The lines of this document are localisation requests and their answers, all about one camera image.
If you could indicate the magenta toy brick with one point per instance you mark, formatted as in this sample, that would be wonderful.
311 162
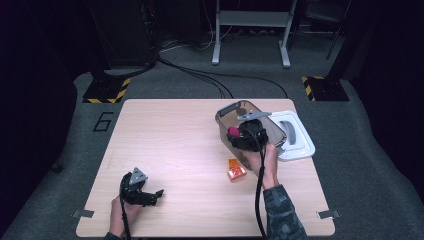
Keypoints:
233 131

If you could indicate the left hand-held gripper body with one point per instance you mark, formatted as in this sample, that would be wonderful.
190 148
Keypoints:
133 195

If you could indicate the black equipment rack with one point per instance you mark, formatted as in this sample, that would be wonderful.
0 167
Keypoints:
123 30

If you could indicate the grey tape tab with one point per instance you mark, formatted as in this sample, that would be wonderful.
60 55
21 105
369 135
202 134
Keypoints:
329 214
84 213

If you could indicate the person's left hand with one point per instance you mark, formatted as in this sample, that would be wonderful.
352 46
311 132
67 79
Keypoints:
118 216

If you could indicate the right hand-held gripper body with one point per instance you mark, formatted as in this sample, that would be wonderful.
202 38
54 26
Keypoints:
253 136

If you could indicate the orange toy brick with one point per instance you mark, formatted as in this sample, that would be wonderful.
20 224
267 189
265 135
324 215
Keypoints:
233 163

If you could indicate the hazard-striped base plate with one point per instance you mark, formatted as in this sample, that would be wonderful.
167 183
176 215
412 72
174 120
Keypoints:
328 90
105 90

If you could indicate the small dark floor object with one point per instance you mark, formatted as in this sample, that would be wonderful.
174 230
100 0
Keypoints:
56 167

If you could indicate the dark metal stand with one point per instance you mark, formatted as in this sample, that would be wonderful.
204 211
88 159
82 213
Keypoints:
334 43

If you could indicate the person's right hand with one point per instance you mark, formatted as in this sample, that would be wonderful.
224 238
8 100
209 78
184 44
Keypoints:
268 166

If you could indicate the brown translucent storage box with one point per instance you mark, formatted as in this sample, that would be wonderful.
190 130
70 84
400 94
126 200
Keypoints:
223 120

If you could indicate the white metal stand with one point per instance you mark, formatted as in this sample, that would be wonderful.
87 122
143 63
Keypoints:
251 18

